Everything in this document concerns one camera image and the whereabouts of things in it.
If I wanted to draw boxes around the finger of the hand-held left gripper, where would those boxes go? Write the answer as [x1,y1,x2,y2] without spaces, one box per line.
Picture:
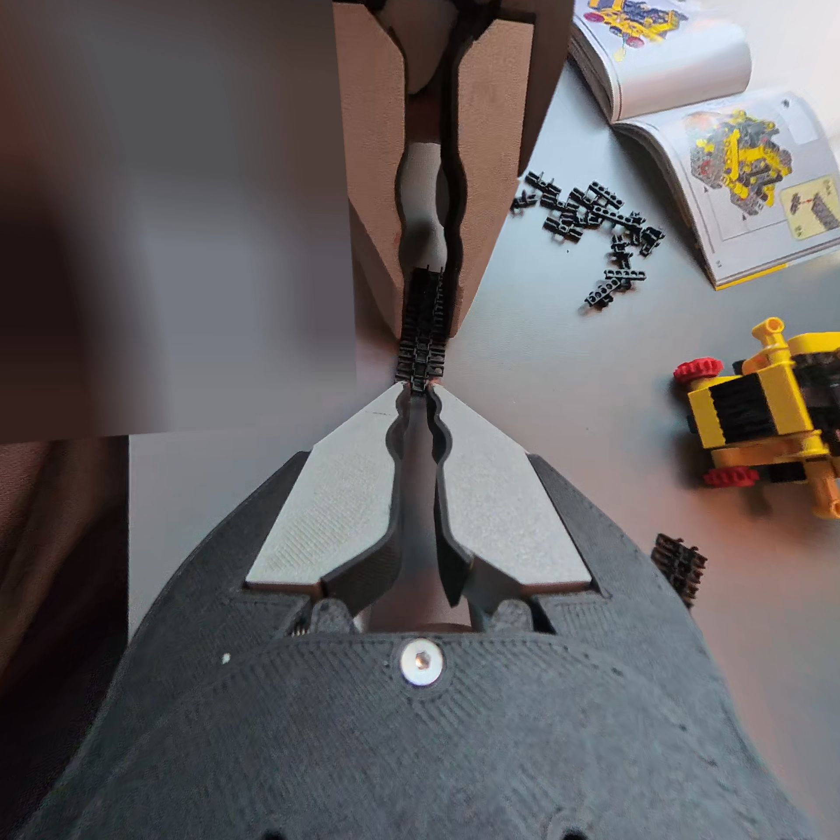
[332,0,427,340]
[438,0,576,340]

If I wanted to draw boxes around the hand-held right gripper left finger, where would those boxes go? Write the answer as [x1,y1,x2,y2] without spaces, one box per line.
[245,382,412,616]

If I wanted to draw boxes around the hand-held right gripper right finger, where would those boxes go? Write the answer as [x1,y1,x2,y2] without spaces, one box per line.
[428,385,594,626]

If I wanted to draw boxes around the pile of track links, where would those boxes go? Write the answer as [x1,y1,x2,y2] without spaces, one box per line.
[510,170,666,313]

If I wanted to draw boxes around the long black track strip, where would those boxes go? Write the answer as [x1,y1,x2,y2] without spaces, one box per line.
[394,264,454,396]

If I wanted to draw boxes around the lego instruction booklet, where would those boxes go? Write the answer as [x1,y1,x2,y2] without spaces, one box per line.
[567,0,840,291]

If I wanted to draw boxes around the yellow lego bulldozer model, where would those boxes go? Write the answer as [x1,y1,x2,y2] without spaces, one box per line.
[672,317,840,521]

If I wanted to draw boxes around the short black track strip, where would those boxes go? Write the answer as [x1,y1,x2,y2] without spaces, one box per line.
[650,532,709,609]

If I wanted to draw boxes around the person's dark trousers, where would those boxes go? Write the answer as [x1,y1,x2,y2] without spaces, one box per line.
[0,623,129,840]

